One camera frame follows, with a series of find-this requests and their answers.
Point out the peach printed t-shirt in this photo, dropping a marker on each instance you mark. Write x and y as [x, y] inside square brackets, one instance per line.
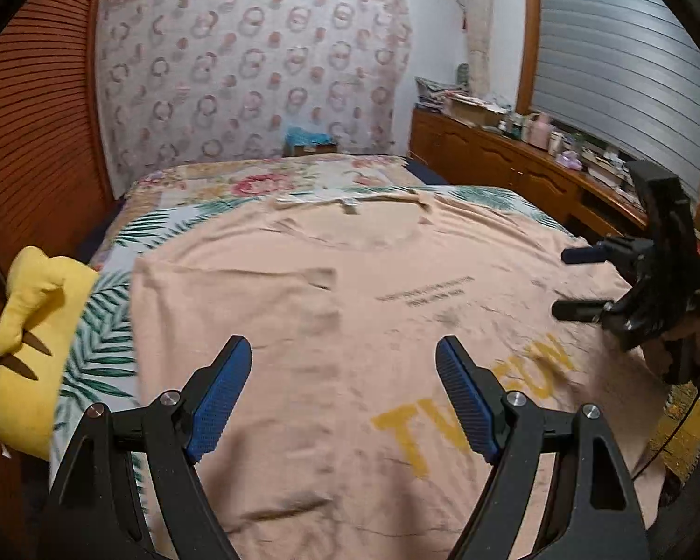
[356, 373]

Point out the green leaf print sheet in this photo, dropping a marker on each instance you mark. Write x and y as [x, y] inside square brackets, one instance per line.
[102, 349]

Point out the cardboard box on sideboard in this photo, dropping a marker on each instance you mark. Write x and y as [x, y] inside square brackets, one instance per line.
[473, 112]

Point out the floral blanket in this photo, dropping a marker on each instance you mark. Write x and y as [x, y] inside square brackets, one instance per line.
[201, 182]

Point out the brown louvered wardrobe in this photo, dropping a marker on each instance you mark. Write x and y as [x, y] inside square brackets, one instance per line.
[54, 184]

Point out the circle pattern lace curtain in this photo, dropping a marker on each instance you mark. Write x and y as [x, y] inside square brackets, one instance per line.
[194, 81]

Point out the grey window blind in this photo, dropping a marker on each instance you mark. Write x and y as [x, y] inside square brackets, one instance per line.
[625, 72]

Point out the yellow plush toy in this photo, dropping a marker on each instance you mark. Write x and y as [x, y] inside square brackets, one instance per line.
[45, 298]

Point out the wooden sideboard cabinet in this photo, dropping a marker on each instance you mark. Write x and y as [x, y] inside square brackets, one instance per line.
[461, 155]

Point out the cardboard box with blue cloth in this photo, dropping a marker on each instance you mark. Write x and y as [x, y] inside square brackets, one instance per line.
[301, 142]

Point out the purple tissue pack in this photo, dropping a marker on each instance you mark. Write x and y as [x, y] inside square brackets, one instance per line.
[569, 159]

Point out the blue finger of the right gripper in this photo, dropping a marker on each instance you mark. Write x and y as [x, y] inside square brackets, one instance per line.
[580, 310]
[596, 253]

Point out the pink thermos bottle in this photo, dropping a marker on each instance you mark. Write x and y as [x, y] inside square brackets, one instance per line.
[540, 130]

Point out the tied beige side curtain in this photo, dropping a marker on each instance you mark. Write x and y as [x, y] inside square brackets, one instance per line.
[478, 18]

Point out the navy blue mattress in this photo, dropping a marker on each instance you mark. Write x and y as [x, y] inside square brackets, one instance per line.
[424, 174]

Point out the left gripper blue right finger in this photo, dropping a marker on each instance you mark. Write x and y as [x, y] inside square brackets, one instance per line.
[591, 511]

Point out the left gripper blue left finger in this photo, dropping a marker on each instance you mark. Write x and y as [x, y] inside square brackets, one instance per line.
[94, 509]

